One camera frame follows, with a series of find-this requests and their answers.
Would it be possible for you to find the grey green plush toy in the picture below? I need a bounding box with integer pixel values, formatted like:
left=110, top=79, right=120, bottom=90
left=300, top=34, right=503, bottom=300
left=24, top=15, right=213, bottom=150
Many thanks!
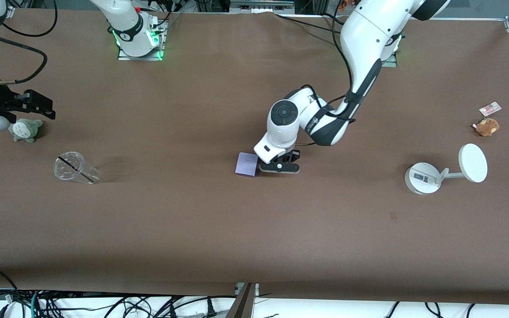
left=8, top=117, right=43, bottom=143

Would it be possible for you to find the clear plastic cup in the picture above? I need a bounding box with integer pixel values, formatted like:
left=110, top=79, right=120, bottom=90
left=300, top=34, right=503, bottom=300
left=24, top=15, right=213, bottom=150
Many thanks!
left=53, top=151, right=101, bottom=185

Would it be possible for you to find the black drinking straw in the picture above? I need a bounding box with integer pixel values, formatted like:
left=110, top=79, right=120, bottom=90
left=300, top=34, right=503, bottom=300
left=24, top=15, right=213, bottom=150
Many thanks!
left=58, top=156, right=95, bottom=183

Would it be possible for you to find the brown table cover sheet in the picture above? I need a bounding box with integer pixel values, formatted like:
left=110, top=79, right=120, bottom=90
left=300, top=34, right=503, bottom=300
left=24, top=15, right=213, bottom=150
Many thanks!
left=0, top=8, right=509, bottom=305

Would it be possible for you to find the grey metal box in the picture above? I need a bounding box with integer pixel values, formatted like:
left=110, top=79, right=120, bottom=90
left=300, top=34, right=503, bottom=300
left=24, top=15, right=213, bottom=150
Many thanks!
left=229, top=0, right=296, bottom=15

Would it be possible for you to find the brown table support beam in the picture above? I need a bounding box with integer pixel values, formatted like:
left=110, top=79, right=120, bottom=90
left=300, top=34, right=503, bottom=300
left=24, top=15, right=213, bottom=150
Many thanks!
left=225, top=283, right=256, bottom=318

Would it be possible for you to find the white round desk stand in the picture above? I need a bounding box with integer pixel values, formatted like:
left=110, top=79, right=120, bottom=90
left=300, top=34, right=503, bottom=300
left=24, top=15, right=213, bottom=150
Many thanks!
left=404, top=144, right=488, bottom=195

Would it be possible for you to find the black looped cable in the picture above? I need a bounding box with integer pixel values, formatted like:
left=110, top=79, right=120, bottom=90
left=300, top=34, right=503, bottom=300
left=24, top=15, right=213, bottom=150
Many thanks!
left=0, top=0, right=58, bottom=38

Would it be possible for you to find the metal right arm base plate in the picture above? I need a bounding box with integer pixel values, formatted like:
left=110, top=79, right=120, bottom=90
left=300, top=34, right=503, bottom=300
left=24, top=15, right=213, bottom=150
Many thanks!
left=118, top=18, right=168, bottom=61

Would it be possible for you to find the black cable on table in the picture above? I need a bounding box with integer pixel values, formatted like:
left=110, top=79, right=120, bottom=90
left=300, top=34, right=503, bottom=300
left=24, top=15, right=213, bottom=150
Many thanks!
left=277, top=15, right=343, bottom=35

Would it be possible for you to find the metal table bracket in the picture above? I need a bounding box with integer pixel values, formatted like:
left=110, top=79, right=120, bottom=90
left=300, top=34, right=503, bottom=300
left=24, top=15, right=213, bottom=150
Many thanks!
left=235, top=283, right=260, bottom=296

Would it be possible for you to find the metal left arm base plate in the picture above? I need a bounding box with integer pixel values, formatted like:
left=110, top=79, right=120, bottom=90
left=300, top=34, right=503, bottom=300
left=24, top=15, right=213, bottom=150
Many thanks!
left=380, top=38, right=399, bottom=68

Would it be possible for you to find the brown plush animal keychain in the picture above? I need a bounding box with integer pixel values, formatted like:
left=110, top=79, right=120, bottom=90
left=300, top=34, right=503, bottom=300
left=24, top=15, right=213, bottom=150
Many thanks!
left=473, top=117, right=500, bottom=137

